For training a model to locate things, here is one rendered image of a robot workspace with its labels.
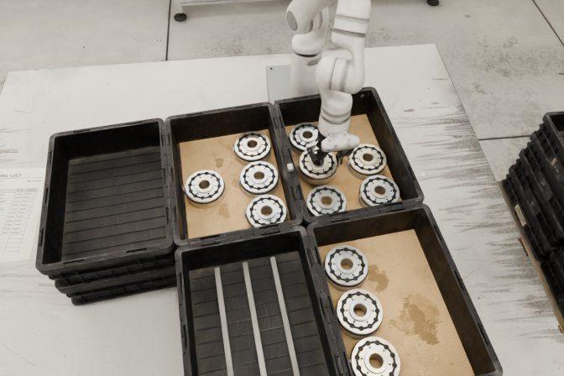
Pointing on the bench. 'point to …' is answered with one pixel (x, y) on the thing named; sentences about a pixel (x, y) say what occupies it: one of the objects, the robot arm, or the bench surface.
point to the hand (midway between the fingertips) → (329, 162)
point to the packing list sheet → (19, 211)
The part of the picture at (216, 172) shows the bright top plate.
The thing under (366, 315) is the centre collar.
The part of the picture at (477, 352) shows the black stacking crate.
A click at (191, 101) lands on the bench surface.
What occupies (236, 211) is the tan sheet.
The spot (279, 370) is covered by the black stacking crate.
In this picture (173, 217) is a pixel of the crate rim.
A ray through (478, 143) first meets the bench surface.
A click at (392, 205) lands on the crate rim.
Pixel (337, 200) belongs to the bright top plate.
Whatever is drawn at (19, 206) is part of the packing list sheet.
